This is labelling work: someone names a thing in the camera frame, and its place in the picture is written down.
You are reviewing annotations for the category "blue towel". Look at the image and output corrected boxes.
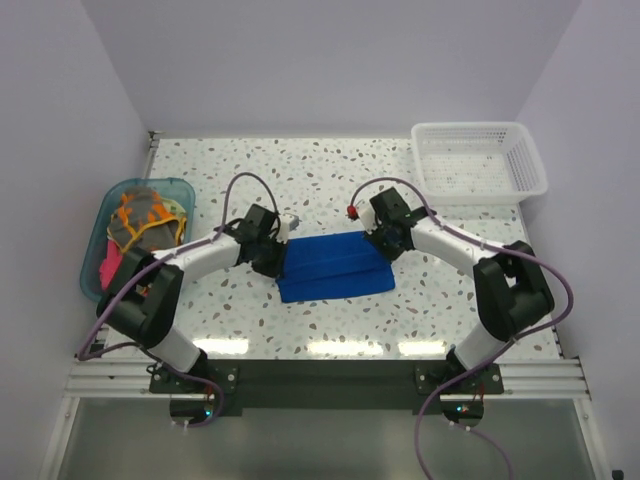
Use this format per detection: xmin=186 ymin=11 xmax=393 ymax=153
xmin=277 ymin=232 xmax=395 ymax=303

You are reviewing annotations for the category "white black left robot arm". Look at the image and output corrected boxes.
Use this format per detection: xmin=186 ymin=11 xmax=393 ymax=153
xmin=97 ymin=204 xmax=299 ymax=393

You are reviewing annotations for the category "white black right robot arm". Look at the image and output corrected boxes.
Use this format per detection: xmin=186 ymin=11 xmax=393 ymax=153
xmin=350 ymin=188 xmax=555 ymax=393

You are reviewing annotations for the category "white plastic mesh basket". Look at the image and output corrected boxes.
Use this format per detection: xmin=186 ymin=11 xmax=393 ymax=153
xmin=411 ymin=122 xmax=548 ymax=205

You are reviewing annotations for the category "green patterned towel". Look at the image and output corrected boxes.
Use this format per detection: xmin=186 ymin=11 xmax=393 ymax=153
xmin=161 ymin=197 xmax=187 ymax=218

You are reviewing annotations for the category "teal plastic bin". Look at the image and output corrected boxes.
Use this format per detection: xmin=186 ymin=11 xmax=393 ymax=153
xmin=79 ymin=177 xmax=196 ymax=303

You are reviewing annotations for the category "pink towel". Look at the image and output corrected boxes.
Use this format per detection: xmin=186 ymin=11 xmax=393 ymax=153
xmin=99 ymin=239 xmax=122 ymax=290

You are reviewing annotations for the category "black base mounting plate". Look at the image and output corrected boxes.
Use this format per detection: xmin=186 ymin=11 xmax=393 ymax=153
xmin=148 ymin=358 xmax=504 ymax=419

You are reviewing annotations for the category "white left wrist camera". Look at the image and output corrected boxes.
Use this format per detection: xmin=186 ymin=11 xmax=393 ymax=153
xmin=276 ymin=213 xmax=300 ymax=243

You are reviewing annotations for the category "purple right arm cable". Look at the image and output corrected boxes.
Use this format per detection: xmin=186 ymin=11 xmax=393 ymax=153
xmin=349 ymin=177 xmax=575 ymax=480

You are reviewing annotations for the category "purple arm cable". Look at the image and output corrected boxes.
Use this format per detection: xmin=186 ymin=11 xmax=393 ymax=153
xmin=349 ymin=177 xmax=575 ymax=480
xmin=75 ymin=172 xmax=281 ymax=429

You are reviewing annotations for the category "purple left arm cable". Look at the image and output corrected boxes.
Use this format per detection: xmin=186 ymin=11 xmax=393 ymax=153
xmin=75 ymin=172 xmax=281 ymax=429

